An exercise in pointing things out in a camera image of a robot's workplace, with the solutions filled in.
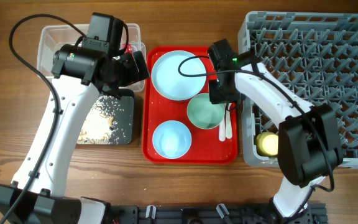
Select red snack wrapper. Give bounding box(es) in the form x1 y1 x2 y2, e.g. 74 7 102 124
126 44 132 54

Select green bowl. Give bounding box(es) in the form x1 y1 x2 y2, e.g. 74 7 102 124
186 93 225 129

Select rice and mushroom leftovers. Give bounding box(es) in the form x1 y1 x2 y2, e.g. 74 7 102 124
77 95 133 145

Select yellow plastic cup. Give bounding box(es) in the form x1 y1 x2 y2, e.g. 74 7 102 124
255 132 278 156

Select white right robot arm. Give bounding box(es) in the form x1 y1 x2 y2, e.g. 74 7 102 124
207 39 344 223

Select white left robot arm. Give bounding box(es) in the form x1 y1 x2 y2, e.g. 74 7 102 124
0 12 150 223

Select black waste bin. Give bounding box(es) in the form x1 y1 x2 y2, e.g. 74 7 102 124
76 88 135 146

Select grey dishwasher rack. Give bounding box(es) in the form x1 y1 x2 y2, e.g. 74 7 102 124
237 11 358 169

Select large light blue plate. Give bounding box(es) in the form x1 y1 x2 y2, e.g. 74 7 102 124
151 50 206 101

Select white plastic spoon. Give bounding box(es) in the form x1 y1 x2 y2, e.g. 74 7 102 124
225 103 232 139

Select white plastic fork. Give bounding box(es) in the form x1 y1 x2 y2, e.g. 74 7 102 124
218 119 226 142

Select red plastic tray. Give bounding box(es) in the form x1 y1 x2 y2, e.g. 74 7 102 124
141 45 239 165

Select small light blue bowl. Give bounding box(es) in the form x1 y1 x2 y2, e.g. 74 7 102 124
152 120 192 159

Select clear plastic bin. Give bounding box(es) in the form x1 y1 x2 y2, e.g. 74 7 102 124
37 23 147 81

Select black mounting rail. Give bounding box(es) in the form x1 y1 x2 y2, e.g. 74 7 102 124
107 203 328 224

